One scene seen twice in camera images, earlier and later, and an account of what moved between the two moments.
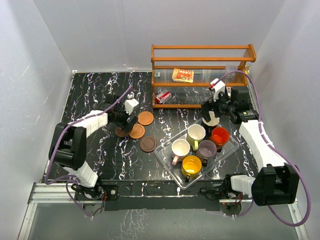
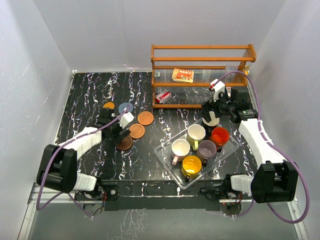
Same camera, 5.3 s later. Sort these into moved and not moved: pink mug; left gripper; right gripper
Moved: left gripper
Not moved: pink mug; right gripper
